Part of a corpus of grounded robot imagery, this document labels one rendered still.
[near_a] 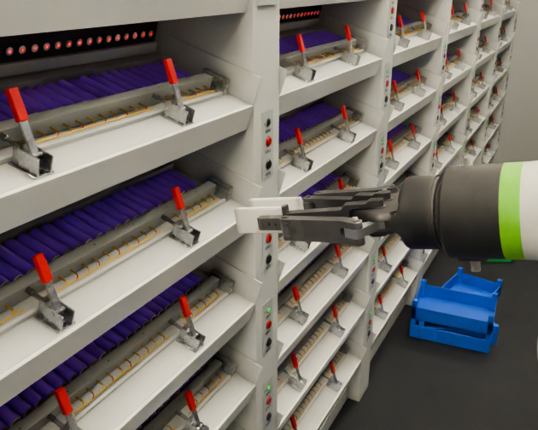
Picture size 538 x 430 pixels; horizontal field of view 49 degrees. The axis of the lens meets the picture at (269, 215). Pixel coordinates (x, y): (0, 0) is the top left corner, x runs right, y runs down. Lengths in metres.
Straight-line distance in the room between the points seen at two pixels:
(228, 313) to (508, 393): 1.36
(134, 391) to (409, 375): 1.46
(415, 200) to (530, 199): 0.10
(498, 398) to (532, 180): 1.71
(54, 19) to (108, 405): 0.53
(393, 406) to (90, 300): 1.47
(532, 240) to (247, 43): 0.60
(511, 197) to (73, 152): 0.48
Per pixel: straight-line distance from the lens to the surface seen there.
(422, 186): 0.60
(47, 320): 0.76
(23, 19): 0.66
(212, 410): 1.19
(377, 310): 2.22
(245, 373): 1.26
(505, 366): 2.41
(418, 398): 2.16
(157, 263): 0.88
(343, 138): 1.52
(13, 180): 0.67
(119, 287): 0.83
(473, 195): 0.57
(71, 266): 0.83
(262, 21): 1.03
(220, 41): 1.04
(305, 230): 0.62
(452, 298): 2.58
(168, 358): 1.00
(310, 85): 1.23
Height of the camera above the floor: 1.32
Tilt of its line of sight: 22 degrees down
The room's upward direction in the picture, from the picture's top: straight up
